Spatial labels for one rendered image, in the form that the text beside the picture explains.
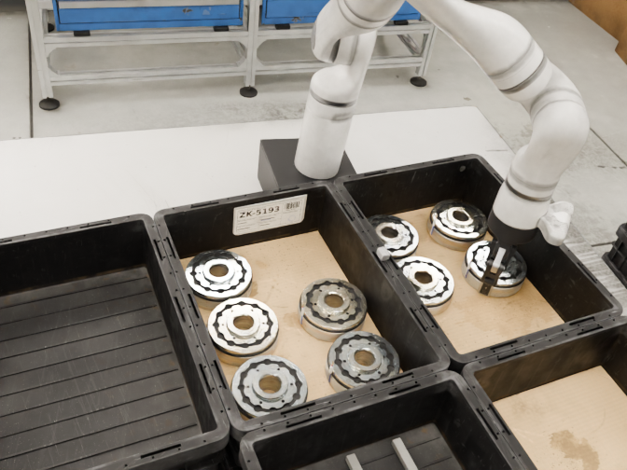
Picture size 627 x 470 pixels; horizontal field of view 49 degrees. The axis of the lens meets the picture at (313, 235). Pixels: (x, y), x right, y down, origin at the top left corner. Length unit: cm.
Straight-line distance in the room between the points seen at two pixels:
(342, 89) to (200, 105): 180
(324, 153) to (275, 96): 179
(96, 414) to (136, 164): 71
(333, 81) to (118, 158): 53
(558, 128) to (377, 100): 229
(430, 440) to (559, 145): 42
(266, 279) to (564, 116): 51
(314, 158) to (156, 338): 51
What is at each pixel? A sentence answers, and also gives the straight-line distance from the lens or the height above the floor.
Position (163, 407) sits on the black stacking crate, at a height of 83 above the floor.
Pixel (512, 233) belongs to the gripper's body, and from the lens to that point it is 105.
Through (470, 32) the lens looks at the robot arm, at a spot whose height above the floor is 128.
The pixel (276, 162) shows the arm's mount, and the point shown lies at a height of 80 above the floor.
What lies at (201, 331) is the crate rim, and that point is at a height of 93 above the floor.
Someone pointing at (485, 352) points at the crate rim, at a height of 93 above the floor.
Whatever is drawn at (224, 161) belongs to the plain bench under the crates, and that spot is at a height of 70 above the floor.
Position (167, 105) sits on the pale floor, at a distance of 299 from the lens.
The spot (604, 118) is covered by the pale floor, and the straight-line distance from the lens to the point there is 354.
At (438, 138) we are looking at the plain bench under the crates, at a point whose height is 70.
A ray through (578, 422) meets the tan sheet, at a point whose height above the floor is 83.
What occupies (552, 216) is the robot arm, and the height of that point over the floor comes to 101.
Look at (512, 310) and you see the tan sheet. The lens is 116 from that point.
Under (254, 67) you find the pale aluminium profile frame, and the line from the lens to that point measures 302.
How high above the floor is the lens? 163
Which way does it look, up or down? 43 degrees down
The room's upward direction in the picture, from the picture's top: 9 degrees clockwise
